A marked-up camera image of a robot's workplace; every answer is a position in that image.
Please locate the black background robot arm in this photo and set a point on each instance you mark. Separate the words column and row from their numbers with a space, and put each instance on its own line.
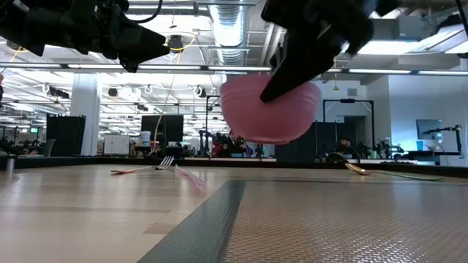
column 457, row 140

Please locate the translucent pink plastic utensil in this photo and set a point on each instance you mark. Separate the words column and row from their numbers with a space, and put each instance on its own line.
column 190, row 177

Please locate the black partition wall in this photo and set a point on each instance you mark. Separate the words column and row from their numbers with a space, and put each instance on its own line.
column 296, row 149

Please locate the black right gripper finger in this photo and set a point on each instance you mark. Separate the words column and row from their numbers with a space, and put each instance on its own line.
column 360, row 36
column 303, row 62

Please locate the woven placemat with dark border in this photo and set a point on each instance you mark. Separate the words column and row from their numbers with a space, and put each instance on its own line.
column 329, row 226

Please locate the grey chair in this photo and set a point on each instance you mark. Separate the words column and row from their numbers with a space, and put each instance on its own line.
column 48, row 147

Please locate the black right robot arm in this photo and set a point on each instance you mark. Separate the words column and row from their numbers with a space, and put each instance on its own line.
column 384, row 5

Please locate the person in red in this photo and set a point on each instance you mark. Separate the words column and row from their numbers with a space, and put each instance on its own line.
column 219, row 148

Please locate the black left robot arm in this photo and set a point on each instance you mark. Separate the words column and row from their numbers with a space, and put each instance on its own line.
column 33, row 22

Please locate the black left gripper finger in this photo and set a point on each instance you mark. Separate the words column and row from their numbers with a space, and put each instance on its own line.
column 131, row 65
column 151, row 45

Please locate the metal post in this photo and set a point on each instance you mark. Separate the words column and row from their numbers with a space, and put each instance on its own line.
column 10, row 164

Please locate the white cabinet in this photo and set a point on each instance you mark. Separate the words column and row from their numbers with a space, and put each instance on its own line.
column 116, row 144

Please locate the grey wall monitor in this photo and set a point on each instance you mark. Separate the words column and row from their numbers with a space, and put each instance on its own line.
column 428, row 128

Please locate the black cabinet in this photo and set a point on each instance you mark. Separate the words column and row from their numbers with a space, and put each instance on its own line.
column 66, row 135

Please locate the white building pillar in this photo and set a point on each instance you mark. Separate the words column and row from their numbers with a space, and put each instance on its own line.
column 86, row 117

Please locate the white bucket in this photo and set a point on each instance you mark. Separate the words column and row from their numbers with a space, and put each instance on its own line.
column 145, row 138

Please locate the pink plastic bowl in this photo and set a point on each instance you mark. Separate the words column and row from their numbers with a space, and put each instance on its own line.
column 263, row 120

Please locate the black panel screen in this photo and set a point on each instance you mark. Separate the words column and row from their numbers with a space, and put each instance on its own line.
column 172, row 128

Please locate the silver ribbed air duct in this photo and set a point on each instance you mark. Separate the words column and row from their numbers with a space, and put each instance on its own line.
column 230, row 33

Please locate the long ceiling light strip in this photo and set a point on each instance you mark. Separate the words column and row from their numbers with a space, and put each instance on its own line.
column 168, row 67

